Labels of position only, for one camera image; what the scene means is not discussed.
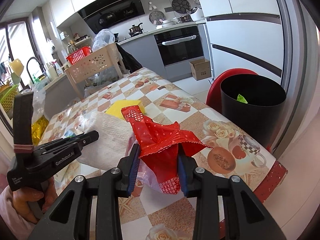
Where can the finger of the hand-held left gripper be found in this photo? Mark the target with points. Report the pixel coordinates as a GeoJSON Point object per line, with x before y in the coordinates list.
{"type": "Point", "coordinates": [91, 136]}
{"type": "Point", "coordinates": [62, 142]}

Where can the yellow plastic tub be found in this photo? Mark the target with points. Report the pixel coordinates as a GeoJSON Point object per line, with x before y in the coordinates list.
{"type": "Point", "coordinates": [16, 66]}

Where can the yellow-green plastic basket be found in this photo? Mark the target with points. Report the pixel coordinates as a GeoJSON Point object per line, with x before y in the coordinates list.
{"type": "Point", "coordinates": [8, 97]}

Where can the cardboard box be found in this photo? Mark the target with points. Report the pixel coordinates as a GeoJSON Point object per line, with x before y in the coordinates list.
{"type": "Point", "coordinates": [201, 70]}

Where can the red chair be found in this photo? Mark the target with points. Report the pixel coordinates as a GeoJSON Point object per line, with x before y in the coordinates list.
{"type": "Point", "coordinates": [215, 87]}

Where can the red snack bag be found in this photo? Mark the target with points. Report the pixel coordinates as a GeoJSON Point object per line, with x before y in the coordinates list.
{"type": "Point", "coordinates": [160, 140]}

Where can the yellow sponge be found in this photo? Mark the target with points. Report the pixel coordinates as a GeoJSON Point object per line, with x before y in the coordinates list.
{"type": "Point", "coordinates": [125, 106]}

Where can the beige perforated chair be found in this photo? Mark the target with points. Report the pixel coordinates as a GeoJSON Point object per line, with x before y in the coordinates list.
{"type": "Point", "coordinates": [92, 62]}

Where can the black kitchen faucet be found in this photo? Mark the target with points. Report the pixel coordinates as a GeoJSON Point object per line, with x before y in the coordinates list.
{"type": "Point", "coordinates": [30, 61]}

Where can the black range hood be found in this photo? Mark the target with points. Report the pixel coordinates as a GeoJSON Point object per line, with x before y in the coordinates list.
{"type": "Point", "coordinates": [110, 12]}

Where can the checkered printed tablecloth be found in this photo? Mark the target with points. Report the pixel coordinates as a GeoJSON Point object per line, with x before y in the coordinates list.
{"type": "Point", "coordinates": [190, 110]}

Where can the black built-in oven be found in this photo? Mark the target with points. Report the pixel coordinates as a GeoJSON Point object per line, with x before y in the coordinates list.
{"type": "Point", "coordinates": [180, 47]}

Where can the green plastic bag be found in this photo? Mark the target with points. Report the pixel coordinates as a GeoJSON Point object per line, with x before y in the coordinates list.
{"type": "Point", "coordinates": [242, 99]}

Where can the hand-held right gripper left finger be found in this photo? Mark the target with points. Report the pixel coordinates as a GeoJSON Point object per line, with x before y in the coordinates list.
{"type": "Point", "coordinates": [132, 172]}

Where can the gold foil bag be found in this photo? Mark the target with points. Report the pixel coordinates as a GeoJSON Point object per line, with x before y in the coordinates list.
{"type": "Point", "coordinates": [39, 128]}

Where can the white casserole dish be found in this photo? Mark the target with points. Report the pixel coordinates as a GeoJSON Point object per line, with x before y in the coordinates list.
{"type": "Point", "coordinates": [167, 24]}

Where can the dark cooking pot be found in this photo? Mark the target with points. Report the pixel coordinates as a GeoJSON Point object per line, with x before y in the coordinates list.
{"type": "Point", "coordinates": [135, 29]}

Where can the dark round trivet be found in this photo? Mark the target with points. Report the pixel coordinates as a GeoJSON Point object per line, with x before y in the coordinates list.
{"type": "Point", "coordinates": [181, 4]}

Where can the white spray bottle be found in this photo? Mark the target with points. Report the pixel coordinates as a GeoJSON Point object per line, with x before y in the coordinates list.
{"type": "Point", "coordinates": [58, 68]}

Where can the clear plastic bag on chair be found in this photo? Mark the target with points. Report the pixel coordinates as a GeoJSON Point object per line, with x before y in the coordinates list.
{"type": "Point", "coordinates": [102, 40]}

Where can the black cloth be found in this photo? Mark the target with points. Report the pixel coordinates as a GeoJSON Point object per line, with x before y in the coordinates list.
{"type": "Point", "coordinates": [128, 60]}

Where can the person's left hand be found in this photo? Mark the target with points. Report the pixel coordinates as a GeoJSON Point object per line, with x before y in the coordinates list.
{"type": "Point", "coordinates": [25, 200]}

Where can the black trash bin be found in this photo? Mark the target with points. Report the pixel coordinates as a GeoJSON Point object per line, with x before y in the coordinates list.
{"type": "Point", "coordinates": [250, 125]}

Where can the grey round trivet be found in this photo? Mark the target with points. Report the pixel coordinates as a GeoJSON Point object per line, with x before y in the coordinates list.
{"type": "Point", "coordinates": [155, 17]}

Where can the plastic bag of vegetables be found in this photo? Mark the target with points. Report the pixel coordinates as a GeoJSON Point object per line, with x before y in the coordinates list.
{"type": "Point", "coordinates": [105, 77]}

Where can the steel pot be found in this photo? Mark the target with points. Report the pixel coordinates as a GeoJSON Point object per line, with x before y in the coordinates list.
{"type": "Point", "coordinates": [185, 18]}

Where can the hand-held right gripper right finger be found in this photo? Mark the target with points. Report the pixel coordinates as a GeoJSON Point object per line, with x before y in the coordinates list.
{"type": "Point", "coordinates": [183, 177]}

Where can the white towel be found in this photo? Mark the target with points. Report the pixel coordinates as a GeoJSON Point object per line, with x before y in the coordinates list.
{"type": "Point", "coordinates": [110, 135]}

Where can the white rice cooker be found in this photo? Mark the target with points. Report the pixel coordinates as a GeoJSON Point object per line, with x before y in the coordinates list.
{"type": "Point", "coordinates": [196, 15]}

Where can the white refrigerator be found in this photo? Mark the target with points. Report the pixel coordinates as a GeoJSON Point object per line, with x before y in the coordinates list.
{"type": "Point", "coordinates": [250, 0]}

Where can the red plastic basket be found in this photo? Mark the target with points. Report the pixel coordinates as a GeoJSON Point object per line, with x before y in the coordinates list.
{"type": "Point", "coordinates": [78, 55]}

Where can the crumpled clear plastic bags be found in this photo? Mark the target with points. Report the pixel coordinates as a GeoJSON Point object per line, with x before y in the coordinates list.
{"type": "Point", "coordinates": [38, 100]}

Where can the white wall cabinets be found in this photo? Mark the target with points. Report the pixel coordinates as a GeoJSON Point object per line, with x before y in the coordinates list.
{"type": "Point", "coordinates": [67, 2]}

